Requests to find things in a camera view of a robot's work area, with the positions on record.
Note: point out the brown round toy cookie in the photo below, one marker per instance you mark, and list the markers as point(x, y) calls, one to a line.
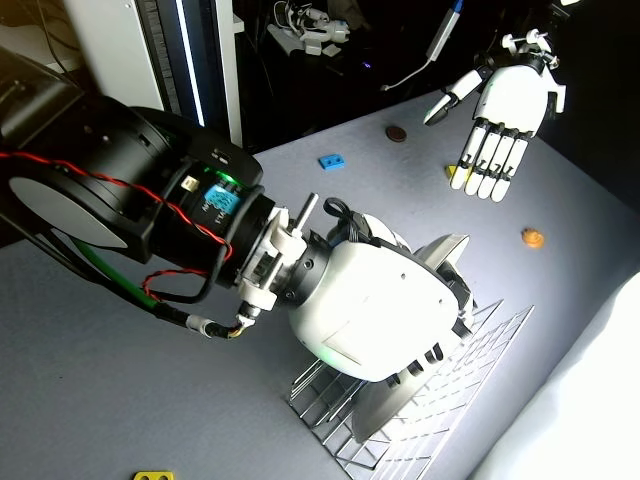
point(395, 133)

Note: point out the white spare robot hand parts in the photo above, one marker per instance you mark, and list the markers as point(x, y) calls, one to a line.
point(312, 30)

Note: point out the small blue two-hole block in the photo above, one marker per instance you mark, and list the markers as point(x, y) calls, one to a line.
point(332, 162)

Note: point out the orange swirl toy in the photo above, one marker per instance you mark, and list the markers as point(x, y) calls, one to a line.
point(533, 239)

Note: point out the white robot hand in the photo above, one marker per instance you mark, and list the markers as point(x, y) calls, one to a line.
point(380, 300)
point(515, 100)

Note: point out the white cabinet with light strip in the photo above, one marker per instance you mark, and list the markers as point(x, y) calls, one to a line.
point(115, 50)

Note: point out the yellow block with holes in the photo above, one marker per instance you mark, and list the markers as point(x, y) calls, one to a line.
point(152, 476)

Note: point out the white round ceramic plate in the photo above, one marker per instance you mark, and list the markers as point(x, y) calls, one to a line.
point(385, 410)

